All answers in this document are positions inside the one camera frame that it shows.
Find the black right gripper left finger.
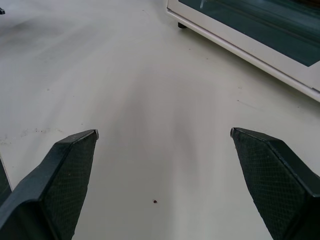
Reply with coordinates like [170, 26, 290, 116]
[0, 128, 99, 240]

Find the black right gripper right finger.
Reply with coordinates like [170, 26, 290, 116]
[230, 127, 320, 240]

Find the white toaster oven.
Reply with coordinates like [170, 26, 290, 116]
[165, 0, 320, 103]

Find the white appliance glass door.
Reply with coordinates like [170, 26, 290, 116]
[177, 0, 320, 68]

